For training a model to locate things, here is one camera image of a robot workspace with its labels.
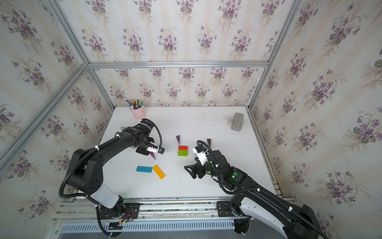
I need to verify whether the grey rectangular stone block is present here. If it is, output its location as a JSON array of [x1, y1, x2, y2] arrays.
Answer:
[[231, 113, 244, 131]]

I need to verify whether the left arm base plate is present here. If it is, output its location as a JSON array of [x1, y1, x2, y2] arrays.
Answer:
[[99, 203, 140, 221]]

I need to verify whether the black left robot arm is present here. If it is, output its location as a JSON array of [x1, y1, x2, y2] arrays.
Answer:
[[58, 119, 165, 214]]

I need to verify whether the pink pen cup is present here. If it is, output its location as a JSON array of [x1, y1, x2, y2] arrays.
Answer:
[[130, 106, 146, 120]]

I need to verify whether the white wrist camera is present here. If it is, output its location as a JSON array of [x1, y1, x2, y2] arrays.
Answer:
[[193, 146, 208, 166], [146, 143, 165, 154]]

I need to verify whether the teal rectangular block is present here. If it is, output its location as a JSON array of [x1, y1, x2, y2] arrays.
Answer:
[[136, 166, 153, 173]]

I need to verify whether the green rectangular block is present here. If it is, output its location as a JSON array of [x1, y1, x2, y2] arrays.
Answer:
[[178, 150, 188, 157]]

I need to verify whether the yellow rectangular block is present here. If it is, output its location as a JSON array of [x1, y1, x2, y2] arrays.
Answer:
[[153, 165, 166, 180]]

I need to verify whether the white slotted cable duct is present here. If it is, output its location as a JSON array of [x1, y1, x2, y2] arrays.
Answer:
[[60, 219, 235, 234]]

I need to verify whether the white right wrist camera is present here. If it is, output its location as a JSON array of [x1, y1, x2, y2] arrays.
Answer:
[[193, 146, 208, 166]]

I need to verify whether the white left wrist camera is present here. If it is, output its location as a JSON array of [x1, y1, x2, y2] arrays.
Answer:
[[146, 143, 165, 154]]

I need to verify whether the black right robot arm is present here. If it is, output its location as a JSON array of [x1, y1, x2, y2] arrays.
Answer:
[[185, 140, 328, 239]]

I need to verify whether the colourful pens bundle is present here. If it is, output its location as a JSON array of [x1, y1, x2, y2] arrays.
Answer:
[[125, 99, 143, 110]]

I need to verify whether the aluminium mounting rail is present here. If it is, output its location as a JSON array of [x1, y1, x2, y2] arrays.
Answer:
[[52, 195, 300, 223]]

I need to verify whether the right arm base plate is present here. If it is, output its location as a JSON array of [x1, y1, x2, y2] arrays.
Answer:
[[216, 201, 242, 217]]

